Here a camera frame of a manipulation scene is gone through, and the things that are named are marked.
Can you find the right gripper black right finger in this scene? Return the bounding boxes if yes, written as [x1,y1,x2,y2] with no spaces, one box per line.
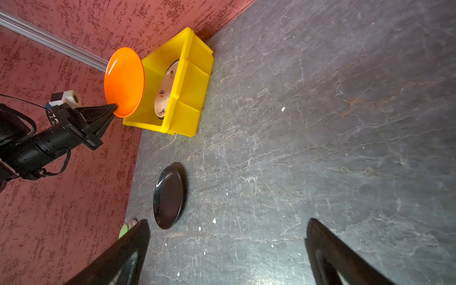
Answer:
[305,218,393,285]

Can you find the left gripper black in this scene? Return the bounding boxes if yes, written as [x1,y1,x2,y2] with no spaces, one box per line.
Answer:
[1,103,118,180]

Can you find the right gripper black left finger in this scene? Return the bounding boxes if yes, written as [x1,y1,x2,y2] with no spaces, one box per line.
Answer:
[66,219,150,285]

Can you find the orange plate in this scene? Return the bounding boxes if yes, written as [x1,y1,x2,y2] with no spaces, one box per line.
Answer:
[104,47,145,118]

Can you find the cream yellow plate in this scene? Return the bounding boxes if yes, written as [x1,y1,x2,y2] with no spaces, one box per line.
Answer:
[154,60,179,120]

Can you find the yellow plastic bin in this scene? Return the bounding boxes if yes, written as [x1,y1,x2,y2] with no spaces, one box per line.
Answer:
[123,27,214,137]

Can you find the green push button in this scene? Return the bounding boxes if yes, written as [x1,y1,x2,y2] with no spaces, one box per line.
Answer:
[118,218,138,239]

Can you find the black plate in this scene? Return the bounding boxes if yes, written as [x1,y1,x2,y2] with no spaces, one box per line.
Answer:
[153,163,186,229]

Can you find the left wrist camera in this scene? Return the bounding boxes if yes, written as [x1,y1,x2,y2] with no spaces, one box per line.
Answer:
[45,90,82,109]

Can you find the aluminium corner post left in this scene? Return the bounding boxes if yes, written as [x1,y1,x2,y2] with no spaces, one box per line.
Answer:
[1,9,108,72]

